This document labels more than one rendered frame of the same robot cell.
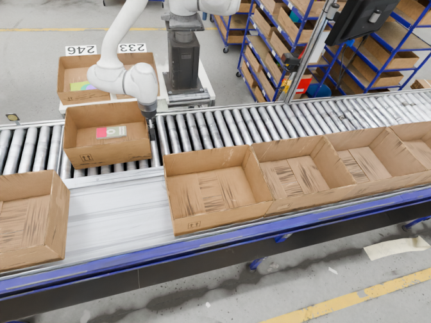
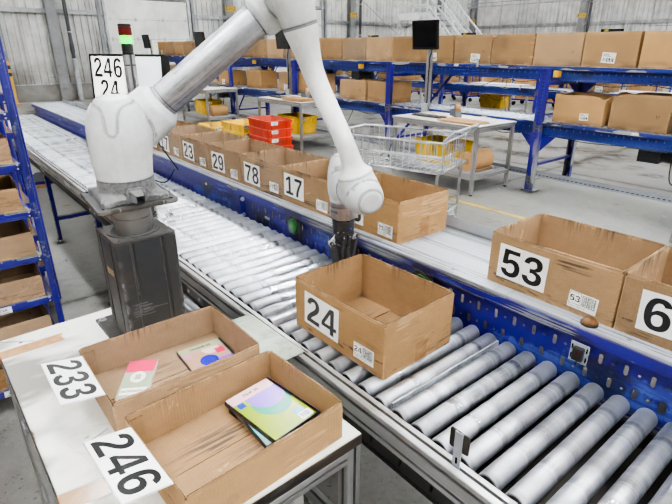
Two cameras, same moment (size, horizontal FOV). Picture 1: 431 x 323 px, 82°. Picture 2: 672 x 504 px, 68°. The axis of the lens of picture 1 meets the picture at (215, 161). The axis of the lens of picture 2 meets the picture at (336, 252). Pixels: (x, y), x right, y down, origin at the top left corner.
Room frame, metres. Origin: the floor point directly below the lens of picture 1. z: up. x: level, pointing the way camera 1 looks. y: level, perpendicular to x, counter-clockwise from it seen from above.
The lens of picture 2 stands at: (1.30, 1.85, 1.58)
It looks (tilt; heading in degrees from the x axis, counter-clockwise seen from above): 22 degrees down; 254
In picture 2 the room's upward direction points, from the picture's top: straight up
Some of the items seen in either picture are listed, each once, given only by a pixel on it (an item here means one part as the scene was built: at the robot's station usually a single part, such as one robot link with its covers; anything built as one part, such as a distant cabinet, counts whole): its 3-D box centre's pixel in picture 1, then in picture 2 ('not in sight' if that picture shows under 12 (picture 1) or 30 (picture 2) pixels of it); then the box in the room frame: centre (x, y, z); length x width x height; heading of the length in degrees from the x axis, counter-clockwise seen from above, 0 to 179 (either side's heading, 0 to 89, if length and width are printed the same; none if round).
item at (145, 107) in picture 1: (147, 102); (343, 209); (0.85, 0.36, 1.09); 0.09 x 0.09 x 0.06
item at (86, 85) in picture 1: (86, 88); (271, 408); (1.19, 0.90, 0.79); 0.19 x 0.14 x 0.02; 121
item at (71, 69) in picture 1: (84, 78); (237, 427); (1.27, 0.95, 0.80); 0.38 x 0.28 x 0.10; 27
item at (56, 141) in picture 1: (54, 159); (459, 380); (0.66, 0.85, 0.72); 0.52 x 0.05 x 0.05; 24
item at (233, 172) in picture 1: (213, 187); (388, 205); (0.54, -0.02, 0.96); 0.39 x 0.29 x 0.17; 114
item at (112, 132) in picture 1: (111, 132); not in sight; (0.90, 0.62, 0.76); 0.16 x 0.07 x 0.02; 113
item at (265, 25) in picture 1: (274, 22); not in sight; (2.69, -0.32, 0.79); 0.40 x 0.30 x 0.10; 25
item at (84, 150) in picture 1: (110, 133); (371, 308); (0.83, 0.59, 0.83); 0.39 x 0.29 x 0.17; 115
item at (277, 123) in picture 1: (282, 132); (224, 242); (1.21, -0.40, 0.72); 0.52 x 0.05 x 0.05; 24
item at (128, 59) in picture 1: (136, 74); (172, 362); (1.42, 0.66, 0.80); 0.38 x 0.28 x 0.10; 24
